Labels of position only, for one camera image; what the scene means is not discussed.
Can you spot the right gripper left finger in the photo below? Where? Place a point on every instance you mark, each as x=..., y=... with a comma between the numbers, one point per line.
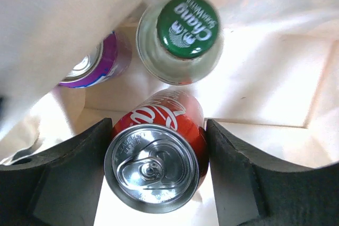
x=59, y=186

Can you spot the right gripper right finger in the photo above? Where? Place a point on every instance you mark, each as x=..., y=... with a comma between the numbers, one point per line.
x=252, y=187

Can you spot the red soda can front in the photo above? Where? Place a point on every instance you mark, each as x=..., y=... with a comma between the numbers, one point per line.
x=158, y=156

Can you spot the beige canvas tote bag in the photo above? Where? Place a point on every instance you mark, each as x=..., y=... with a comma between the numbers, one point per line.
x=275, y=85

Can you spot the purple soda can left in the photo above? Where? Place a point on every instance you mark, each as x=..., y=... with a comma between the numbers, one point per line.
x=109, y=59

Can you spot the clear glass bottle left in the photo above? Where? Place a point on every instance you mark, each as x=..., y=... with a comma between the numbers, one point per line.
x=180, y=41

